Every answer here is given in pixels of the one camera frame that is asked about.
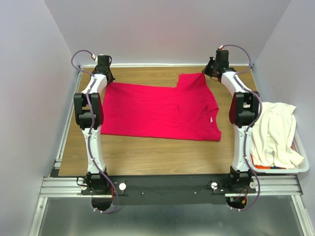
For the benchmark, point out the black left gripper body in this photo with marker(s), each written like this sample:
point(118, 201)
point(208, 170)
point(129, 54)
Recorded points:
point(111, 78)

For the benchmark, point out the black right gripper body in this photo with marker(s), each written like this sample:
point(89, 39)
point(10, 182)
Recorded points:
point(209, 68)

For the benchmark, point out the pink t-shirt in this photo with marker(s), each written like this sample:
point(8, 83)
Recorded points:
point(187, 111)

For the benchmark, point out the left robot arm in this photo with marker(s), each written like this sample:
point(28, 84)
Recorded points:
point(89, 117)

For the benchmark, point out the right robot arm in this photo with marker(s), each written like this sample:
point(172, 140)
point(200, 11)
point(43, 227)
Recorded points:
point(245, 109)

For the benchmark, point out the cream white t-shirt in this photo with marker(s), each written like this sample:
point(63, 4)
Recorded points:
point(275, 132)

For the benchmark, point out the orange garment in basket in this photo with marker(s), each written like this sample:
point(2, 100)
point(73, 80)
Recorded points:
point(269, 168)

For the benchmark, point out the white laundry basket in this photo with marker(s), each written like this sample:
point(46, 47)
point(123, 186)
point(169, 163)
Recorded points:
point(300, 162)

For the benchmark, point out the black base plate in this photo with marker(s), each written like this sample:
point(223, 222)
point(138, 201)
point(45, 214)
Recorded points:
point(221, 189)

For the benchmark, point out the aluminium table frame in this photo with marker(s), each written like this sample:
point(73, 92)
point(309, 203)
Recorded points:
point(60, 184)

